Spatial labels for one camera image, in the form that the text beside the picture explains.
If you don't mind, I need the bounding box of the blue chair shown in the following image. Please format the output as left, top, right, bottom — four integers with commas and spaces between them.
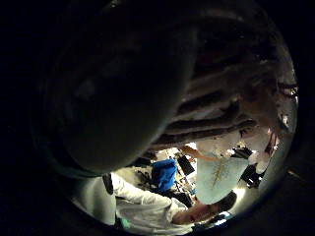
151, 158, 179, 194

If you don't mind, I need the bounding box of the white marker cube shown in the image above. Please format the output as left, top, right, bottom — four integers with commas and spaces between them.
210, 210, 234, 228

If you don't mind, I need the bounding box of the black equipment case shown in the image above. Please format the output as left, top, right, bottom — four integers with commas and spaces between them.
240, 164, 265, 189

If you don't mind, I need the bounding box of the black monitor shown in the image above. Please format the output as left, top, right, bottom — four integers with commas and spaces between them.
177, 154, 196, 176

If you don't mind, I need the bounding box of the black shoulder strap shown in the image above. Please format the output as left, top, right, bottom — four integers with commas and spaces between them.
101, 172, 115, 196

